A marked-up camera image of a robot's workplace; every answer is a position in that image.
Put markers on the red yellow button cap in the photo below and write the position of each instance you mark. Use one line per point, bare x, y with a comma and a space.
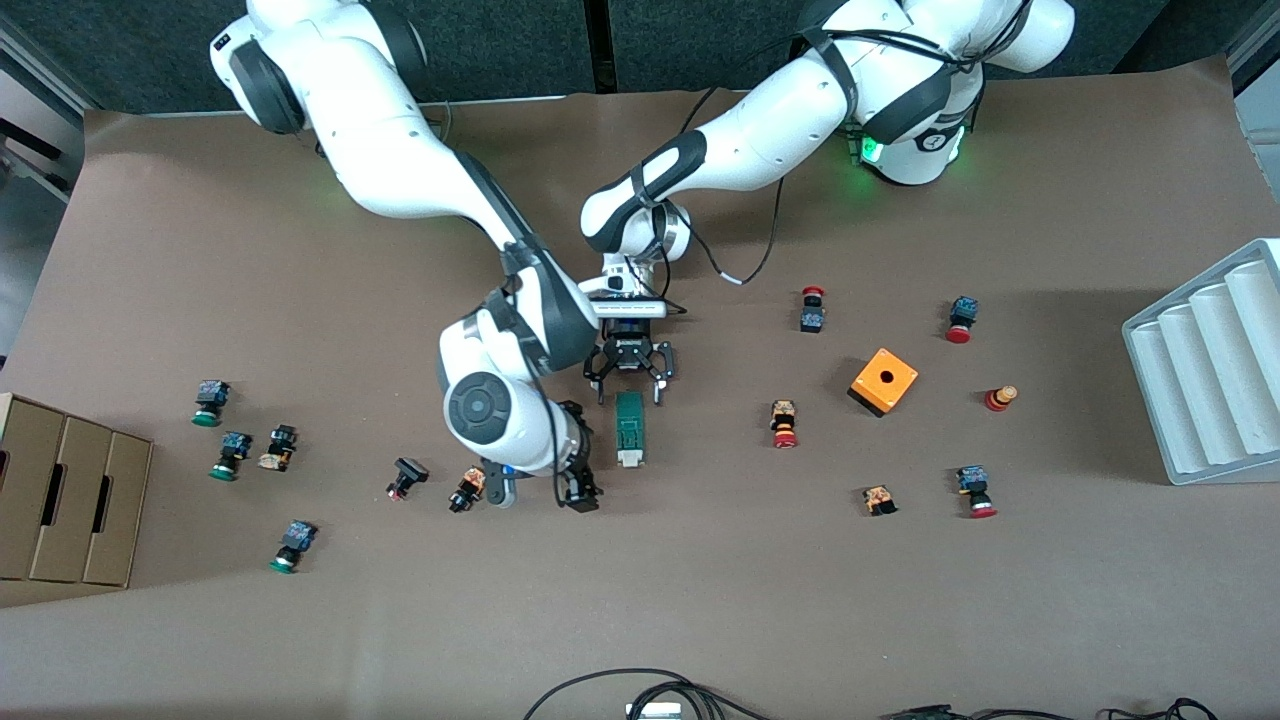
998, 399

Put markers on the red mushroom button blue base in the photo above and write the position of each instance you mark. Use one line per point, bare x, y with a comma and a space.
973, 483
963, 310

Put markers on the red mushroom button orange base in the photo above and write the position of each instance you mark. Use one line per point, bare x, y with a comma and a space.
784, 425

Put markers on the black switch red white base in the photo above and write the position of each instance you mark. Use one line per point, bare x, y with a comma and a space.
410, 470

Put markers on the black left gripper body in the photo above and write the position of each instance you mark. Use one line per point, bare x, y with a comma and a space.
630, 353

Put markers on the red push button black base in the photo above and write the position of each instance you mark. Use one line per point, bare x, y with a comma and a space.
812, 318

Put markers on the grey metal side rack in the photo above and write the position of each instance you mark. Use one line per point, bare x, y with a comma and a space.
25, 100

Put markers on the small white device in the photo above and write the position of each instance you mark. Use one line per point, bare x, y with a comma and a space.
655, 712

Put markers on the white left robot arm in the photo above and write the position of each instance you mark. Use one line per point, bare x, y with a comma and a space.
780, 120

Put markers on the brown cardboard compartment box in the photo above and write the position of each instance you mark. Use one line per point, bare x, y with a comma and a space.
75, 470

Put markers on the black selector switch orange base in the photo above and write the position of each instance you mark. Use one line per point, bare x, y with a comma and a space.
468, 487

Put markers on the brown paper table cover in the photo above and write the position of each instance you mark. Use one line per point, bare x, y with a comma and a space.
300, 300

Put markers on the grey plastic slotted tray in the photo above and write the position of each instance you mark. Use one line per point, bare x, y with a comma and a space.
1200, 380

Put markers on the green load switch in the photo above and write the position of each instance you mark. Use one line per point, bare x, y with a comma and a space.
630, 425

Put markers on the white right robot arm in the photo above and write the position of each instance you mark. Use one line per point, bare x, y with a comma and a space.
380, 130

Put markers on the grey white side cabinet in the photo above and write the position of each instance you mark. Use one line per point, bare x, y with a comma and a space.
1262, 100

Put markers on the small orange contact block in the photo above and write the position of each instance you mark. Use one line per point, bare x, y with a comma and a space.
879, 499

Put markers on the black beige switch block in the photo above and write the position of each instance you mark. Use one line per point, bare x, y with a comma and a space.
280, 445

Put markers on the orange button enclosure box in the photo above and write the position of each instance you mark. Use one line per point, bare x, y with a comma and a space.
870, 385

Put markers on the green mushroom push button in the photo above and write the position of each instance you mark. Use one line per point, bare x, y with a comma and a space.
210, 395
297, 537
235, 445

